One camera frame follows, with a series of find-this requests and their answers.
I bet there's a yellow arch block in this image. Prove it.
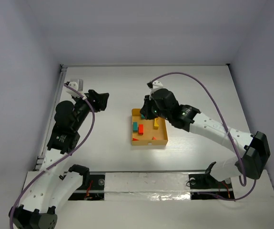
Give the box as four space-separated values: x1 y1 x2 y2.
153 118 159 129

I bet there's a red rectangular block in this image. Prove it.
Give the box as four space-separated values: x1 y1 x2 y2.
138 124 144 135

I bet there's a teal rectangular block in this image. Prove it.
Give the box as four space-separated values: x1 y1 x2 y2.
132 122 138 133

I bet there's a yellow plastic tray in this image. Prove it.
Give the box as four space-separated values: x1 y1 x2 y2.
131 108 168 146

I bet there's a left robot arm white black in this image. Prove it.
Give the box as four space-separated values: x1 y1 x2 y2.
9 90 109 229

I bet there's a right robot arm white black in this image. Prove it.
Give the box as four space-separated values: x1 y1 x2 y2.
140 88 270 182

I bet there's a white foam base board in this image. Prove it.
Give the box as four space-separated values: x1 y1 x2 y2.
55 172 274 229

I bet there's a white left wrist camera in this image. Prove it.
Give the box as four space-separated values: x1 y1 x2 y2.
65 79 83 98

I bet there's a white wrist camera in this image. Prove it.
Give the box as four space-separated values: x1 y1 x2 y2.
65 79 83 98
147 80 163 96

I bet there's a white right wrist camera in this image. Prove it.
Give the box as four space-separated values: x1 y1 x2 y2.
147 80 163 96

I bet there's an aluminium rail left edge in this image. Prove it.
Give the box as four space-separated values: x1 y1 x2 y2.
32 64 68 171

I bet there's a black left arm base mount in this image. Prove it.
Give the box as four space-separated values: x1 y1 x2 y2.
84 174 105 191

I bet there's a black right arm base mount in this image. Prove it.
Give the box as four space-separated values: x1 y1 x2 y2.
186 174 222 190

